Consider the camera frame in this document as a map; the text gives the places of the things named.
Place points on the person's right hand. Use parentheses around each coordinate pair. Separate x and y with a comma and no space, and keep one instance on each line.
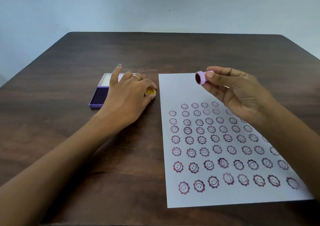
(242,95)

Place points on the person's left hand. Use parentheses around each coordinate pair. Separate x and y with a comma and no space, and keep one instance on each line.
(125,100)

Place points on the person's left little finger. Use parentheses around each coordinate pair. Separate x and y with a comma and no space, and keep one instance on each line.
(115,75)

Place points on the person's right thumb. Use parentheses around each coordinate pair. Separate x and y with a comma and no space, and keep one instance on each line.
(220,79)

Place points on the person's right middle finger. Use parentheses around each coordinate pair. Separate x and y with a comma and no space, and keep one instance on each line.
(212,89)

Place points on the person's left thumb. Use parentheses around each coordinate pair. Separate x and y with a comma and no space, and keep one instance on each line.
(149,100)

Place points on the yellow smiley stamp cap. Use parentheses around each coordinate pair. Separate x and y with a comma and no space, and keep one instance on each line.
(150,92)

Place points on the purple round stamp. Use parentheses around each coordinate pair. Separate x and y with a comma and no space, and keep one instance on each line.
(200,77)

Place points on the person's left forearm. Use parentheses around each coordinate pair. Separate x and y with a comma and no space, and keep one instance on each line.
(57,163)

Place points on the person's right forearm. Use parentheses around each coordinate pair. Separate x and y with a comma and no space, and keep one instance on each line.
(292,143)

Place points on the purple ink pad case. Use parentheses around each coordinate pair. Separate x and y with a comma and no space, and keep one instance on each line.
(100,95)

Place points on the white paper with smiley stamps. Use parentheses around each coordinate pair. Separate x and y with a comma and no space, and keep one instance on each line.
(200,143)

